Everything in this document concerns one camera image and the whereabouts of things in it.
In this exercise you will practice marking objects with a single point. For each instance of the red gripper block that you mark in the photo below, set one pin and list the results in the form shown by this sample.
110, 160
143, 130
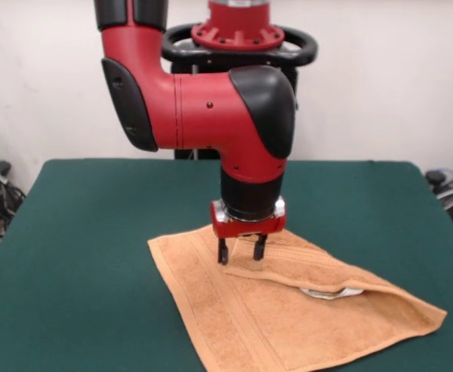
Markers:
246, 226

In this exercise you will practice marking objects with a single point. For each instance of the tan terry towel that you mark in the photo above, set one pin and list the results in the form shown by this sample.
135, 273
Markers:
257, 310

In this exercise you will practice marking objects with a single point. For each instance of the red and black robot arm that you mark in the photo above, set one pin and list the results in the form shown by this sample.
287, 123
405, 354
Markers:
203, 112

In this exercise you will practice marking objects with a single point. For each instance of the dark green table cloth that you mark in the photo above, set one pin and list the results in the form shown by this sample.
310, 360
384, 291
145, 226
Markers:
75, 252

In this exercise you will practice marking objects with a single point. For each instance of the grey round stand base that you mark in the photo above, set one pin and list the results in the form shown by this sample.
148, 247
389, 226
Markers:
449, 195

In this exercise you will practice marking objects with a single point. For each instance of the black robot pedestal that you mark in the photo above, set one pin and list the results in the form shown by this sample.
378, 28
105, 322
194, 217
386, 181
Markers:
304, 50

